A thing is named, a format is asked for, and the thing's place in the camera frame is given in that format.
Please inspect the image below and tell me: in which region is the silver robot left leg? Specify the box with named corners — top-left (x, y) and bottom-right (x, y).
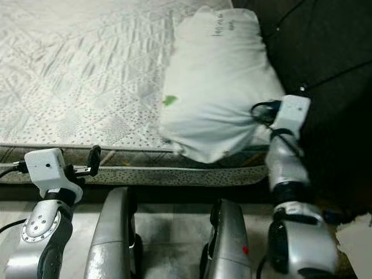
top-left (83, 186), bottom-right (141, 279)

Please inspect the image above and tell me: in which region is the white quilted mattress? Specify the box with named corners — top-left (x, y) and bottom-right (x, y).
top-left (0, 0), bottom-right (274, 187)

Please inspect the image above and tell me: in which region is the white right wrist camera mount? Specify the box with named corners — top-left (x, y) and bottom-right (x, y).
top-left (272, 95), bottom-right (312, 139)

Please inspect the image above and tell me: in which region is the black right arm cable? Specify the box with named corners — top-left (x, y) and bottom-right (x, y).
top-left (252, 101), bottom-right (303, 279)

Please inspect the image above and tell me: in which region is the white pillow green mark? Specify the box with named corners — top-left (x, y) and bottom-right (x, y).
top-left (159, 7), bottom-right (288, 164)

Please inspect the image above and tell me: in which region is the silver robot leg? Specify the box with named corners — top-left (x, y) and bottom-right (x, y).
top-left (83, 186), bottom-right (141, 279)
top-left (199, 199), bottom-right (255, 279)

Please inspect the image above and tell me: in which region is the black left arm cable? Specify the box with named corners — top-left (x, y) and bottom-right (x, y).
top-left (0, 218), bottom-right (31, 233)
top-left (0, 164), bottom-right (31, 178)

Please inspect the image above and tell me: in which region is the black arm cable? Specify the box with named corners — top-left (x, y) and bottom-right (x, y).
top-left (0, 218), bottom-right (31, 233)
top-left (0, 164), bottom-right (31, 178)
top-left (252, 101), bottom-right (303, 279)

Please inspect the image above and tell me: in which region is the white crumpled paper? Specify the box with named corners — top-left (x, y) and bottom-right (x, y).
top-left (335, 212), bottom-right (372, 278)

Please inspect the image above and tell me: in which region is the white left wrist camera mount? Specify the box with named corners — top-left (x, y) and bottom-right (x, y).
top-left (23, 148), bottom-right (85, 202)

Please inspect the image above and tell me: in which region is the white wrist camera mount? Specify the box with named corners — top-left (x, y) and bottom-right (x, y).
top-left (272, 95), bottom-right (312, 139)
top-left (23, 148), bottom-right (85, 202)

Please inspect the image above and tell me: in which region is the silver robot right leg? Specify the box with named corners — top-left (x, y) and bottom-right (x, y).
top-left (199, 199), bottom-right (255, 279)

